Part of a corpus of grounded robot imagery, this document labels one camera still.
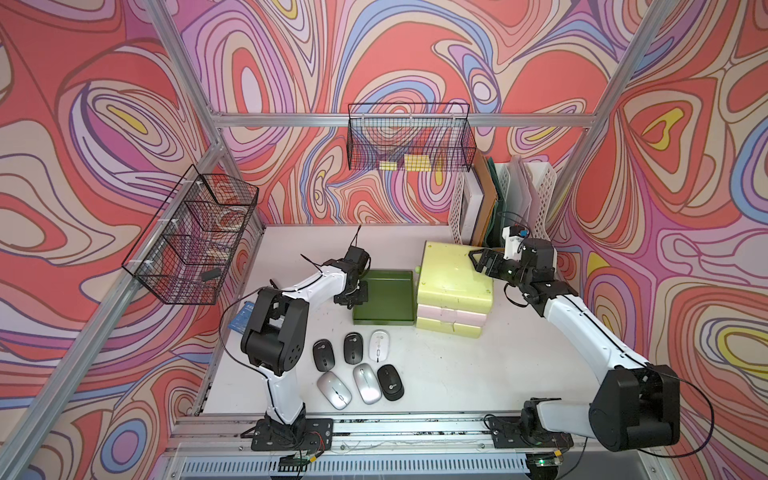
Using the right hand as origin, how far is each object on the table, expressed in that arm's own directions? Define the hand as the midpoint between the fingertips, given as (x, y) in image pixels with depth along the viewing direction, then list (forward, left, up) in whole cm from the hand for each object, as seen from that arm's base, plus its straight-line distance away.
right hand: (479, 265), depth 85 cm
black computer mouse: (-19, +46, -15) cm, 52 cm away
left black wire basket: (+4, +78, +12) cm, 79 cm away
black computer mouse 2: (-16, +38, -15) cm, 44 cm away
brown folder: (+20, -4, +14) cm, 25 cm away
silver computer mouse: (-28, +42, -15) cm, 53 cm away
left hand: (-1, +36, -14) cm, 39 cm away
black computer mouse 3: (-26, +27, -17) cm, 41 cm away
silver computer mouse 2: (-27, +33, -16) cm, 46 cm away
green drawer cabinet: (-12, +10, +3) cm, 16 cm away
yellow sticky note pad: (+29, +16, +16) cm, 37 cm away
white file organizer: (+19, -17, +12) cm, 28 cm away
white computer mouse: (-16, +30, -15) cm, 37 cm away
